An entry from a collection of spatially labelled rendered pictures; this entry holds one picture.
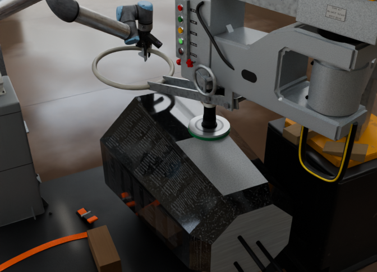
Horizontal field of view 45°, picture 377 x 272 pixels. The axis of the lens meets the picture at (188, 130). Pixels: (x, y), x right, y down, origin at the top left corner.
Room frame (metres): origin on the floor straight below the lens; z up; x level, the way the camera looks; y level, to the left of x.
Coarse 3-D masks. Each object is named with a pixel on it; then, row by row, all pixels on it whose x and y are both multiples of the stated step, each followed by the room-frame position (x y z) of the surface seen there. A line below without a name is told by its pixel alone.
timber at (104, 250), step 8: (88, 232) 1.94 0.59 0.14; (96, 232) 1.94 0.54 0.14; (104, 232) 1.94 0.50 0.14; (88, 240) 1.94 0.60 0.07; (96, 240) 1.88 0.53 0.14; (104, 240) 1.88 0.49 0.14; (112, 240) 1.88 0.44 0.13; (96, 248) 1.82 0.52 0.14; (104, 248) 1.82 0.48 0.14; (112, 248) 1.82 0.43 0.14; (96, 256) 1.76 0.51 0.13; (104, 256) 1.76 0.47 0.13; (112, 256) 1.76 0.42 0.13; (96, 264) 1.77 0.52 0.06; (104, 264) 1.70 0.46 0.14; (112, 264) 1.71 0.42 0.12; (120, 264) 1.73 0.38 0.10
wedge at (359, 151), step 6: (330, 144) 1.90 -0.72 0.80; (336, 144) 1.89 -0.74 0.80; (342, 144) 1.88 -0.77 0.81; (354, 144) 1.87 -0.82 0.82; (360, 144) 1.86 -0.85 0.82; (366, 144) 1.85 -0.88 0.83; (324, 150) 1.85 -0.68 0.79; (330, 150) 1.84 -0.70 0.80; (336, 150) 1.83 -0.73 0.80; (342, 150) 1.83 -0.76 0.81; (354, 150) 1.81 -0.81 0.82; (360, 150) 1.80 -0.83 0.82; (366, 150) 1.80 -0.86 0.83; (354, 156) 1.78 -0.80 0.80; (360, 156) 1.77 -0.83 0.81
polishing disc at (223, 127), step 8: (192, 120) 2.04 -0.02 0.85; (200, 120) 2.04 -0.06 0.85; (216, 120) 2.04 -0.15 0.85; (224, 120) 2.04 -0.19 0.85; (192, 128) 1.96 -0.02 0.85; (200, 128) 1.96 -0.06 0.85; (216, 128) 1.96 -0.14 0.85; (224, 128) 1.96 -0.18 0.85; (200, 136) 1.90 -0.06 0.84; (208, 136) 1.89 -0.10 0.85; (216, 136) 1.90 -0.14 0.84
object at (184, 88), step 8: (168, 80) 2.32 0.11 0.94; (176, 80) 2.27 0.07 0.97; (184, 80) 2.22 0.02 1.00; (152, 88) 2.26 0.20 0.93; (160, 88) 2.20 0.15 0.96; (168, 88) 2.15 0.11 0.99; (176, 88) 2.10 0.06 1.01; (184, 88) 2.06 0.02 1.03; (192, 88) 2.17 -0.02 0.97; (224, 88) 1.99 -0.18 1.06; (184, 96) 2.05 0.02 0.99; (192, 96) 2.00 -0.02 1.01; (200, 96) 1.96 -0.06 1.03; (216, 96) 1.88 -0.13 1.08; (240, 96) 1.85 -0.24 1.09; (216, 104) 1.88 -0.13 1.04; (224, 104) 1.79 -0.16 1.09
